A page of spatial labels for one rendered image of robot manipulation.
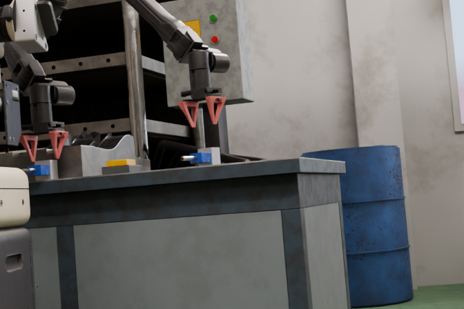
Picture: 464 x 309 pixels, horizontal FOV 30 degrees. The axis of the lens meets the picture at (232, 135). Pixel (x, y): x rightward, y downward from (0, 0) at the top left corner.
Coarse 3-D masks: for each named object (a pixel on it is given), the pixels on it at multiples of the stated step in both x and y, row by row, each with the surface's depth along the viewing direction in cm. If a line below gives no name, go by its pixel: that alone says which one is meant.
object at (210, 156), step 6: (198, 150) 240; (204, 150) 238; (210, 150) 237; (216, 150) 238; (186, 156) 232; (192, 156) 234; (198, 156) 234; (204, 156) 235; (210, 156) 237; (216, 156) 238; (192, 162) 236; (198, 162) 234; (204, 162) 235; (210, 162) 237; (216, 162) 238
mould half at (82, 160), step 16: (80, 144) 269; (112, 144) 264; (128, 144) 271; (0, 160) 246; (16, 160) 245; (64, 160) 240; (80, 160) 239; (96, 160) 247; (112, 160) 258; (144, 160) 282; (64, 176) 240; (80, 176) 239
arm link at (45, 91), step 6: (36, 84) 235; (42, 84) 236; (48, 84) 237; (30, 90) 235; (36, 90) 234; (42, 90) 235; (48, 90) 236; (54, 90) 239; (30, 96) 235; (36, 96) 234; (42, 96) 235; (48, 96) 236; (54, 96) 239; (30, 102) 236; (36, 102) 234; (42, 102) 235; (48, 102) 236
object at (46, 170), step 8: (48, 160) 235; (56, 160) 237; (24, 168) 227; (32, 168) 230; (40, 168) 231; (48, 168) 234; (56, 168) 237; (32, 176) 234; (40, 176) 235; (48, 176) 234; (56, 176) 237
